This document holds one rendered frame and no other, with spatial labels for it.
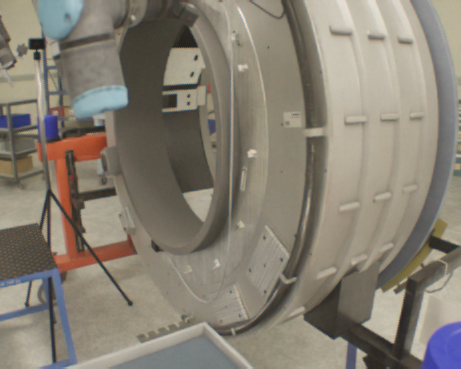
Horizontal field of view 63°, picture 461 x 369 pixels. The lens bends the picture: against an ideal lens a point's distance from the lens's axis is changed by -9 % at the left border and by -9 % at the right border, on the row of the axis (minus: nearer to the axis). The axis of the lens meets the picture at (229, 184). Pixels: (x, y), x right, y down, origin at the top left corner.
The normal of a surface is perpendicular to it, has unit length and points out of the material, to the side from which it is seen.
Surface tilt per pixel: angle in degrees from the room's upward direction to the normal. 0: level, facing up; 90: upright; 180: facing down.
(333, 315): 90
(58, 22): 93
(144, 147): 69
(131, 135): 78
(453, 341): 0
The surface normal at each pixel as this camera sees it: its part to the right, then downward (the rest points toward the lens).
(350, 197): 0.55, 0.34
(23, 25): -0.29, 0.27
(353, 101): 0.54, 0.04
